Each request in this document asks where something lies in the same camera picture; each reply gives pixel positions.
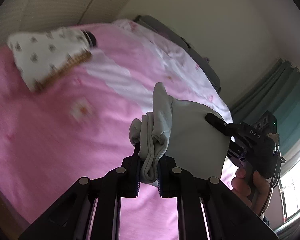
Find light blue long-sleeve shirt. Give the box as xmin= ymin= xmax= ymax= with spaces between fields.
xmin=129 ymin=82 xmax=230 ymax=184

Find person's right hand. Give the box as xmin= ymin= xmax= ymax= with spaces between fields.
xmin=231 ymin=168 xmax=273 ymax=217

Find green curtain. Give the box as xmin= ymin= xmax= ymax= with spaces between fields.
xmin=231 ymin=60 xmax=300 ymax=166

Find pink floral duvet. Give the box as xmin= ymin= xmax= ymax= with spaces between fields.
xmin=0 ymin=18 xmax=235 ymax=240

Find dark grey headboard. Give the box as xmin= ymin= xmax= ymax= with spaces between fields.
xmin=132 ymin=15 xmax=222 ymax=92

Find brown striped folded garment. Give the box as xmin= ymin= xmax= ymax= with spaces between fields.
xmin=33 ymin=50 xmax=92 ymax=92

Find white patterned folded garment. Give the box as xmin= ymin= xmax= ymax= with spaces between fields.
xmin=7 ymin=27 xmax=97 ymax=92

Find white wardrobe doors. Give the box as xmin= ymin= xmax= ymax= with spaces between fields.
xmin=0 ymin=0 xmax=129 ymax=46

